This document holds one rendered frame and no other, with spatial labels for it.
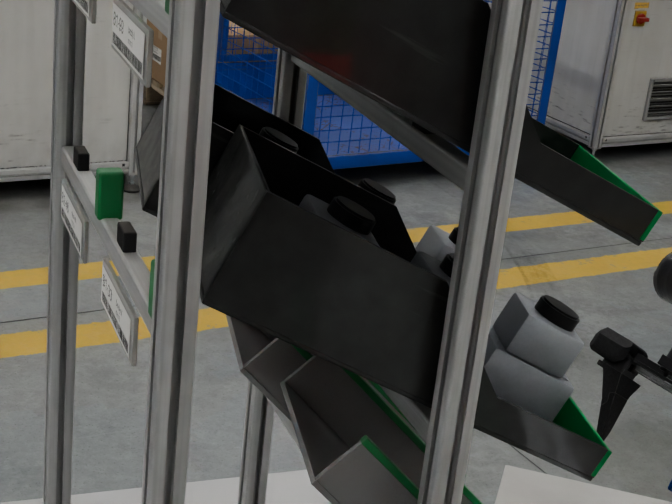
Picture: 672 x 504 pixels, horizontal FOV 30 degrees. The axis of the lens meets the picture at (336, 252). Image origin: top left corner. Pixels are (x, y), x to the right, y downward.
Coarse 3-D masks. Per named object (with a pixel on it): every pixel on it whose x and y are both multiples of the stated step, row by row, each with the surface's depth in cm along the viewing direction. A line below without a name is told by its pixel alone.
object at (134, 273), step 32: (128, 0) 69; (160, 0) 62; (352, 96) 84; (384, 128) 79; (416, 128) 75; (64, 160) 90; (448, 160) 71; (96, 224) 80; (128, 256) 73; (128, 288) 71; (416, 416) 76
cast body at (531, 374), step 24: (504, 312) 85; (528, 312) 82; (552, 312) 82; (504, 336) 83; (528, 336) 82; (552, 336) 82; (576, 336) 83; (504, 360) 82; (528, 360) 82; (552, 360) 82; (504, 384) 83; (528, 384) 83; (552, 384) 83; (528, 408) 83; (552, 408) 84
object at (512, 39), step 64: (64, 0) 87; (192, 0) 57; (512, 0) 63; (64, 64) 89; (192, 64) 59; (512, 64) 64; (64, 128) 91; (192, 128) 60; (512, 128) 66; (192, 192) 61; (64, 256) 95; (192, 256) 62; (64, 320) 97; (192, 320) 63; (448, 320) 71; (64, 384) 99; (192, 384) 65; (448, 384) 71; (64, 448) 101; (256, 448) 107; (448, 448) 73
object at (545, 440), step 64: (256, 192) 69; (320, 192) 82; (256, 256) 69; (320, 256) 70; (384, 256) 71; (256, 320) 71; (320, 320) 71; (384, 320) 72; (384, 384) 74; (576, 448) 78
